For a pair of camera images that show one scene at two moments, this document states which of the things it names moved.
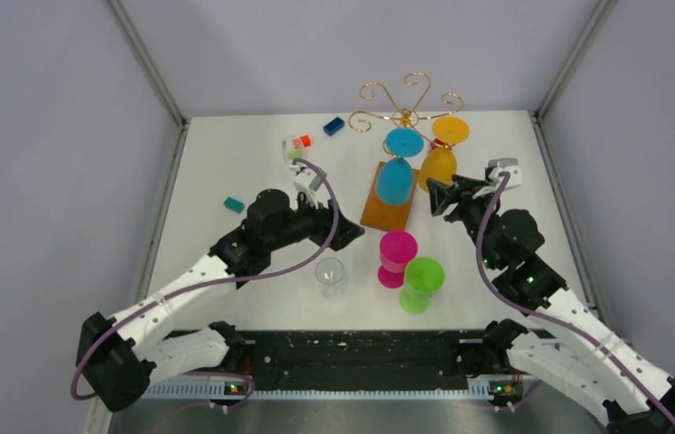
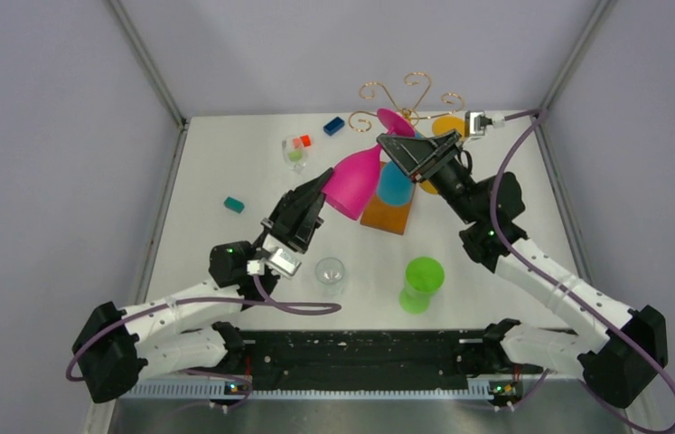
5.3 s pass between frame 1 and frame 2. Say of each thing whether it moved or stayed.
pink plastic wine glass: moved
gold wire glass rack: stayed
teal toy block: stayed
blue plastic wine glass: stayed
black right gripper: moved
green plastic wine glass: stayed
